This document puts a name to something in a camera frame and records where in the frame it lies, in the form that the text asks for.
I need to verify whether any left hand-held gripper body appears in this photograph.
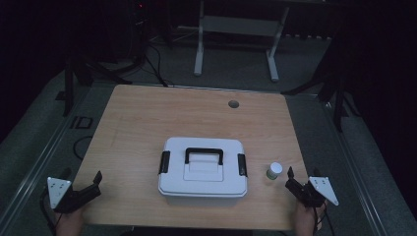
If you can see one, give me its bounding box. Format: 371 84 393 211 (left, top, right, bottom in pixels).
42 176 102 214

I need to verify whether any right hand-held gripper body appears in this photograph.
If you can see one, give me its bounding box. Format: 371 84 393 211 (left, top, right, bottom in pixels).
284 176 340 208

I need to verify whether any small white bottle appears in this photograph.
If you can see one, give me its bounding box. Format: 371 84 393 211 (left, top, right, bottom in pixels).
266 161 284 181

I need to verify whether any white storage box black handle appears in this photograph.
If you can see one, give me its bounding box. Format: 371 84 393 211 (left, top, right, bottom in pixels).
157 136 249 199

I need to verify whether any person's left hand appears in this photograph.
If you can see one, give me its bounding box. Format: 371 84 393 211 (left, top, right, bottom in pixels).
54 206 86 236

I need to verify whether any person's right hand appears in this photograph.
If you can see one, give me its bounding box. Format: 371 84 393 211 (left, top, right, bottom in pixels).
294 200 328 236

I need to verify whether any black tripod stand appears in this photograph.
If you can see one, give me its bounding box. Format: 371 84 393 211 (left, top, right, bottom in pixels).
54 54 134 118
280 65 362 134

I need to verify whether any white metal stand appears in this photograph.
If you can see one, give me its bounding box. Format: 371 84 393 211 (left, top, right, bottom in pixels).
193 0 291 84

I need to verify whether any black floor cable loop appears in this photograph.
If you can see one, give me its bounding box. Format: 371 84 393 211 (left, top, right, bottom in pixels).
72 135 94 161

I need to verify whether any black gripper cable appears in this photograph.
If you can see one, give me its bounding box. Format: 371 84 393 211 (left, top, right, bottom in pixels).
313 206 336 236

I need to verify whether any black square floor frame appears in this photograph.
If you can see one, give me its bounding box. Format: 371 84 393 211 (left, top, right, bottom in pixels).
69 115 94 130

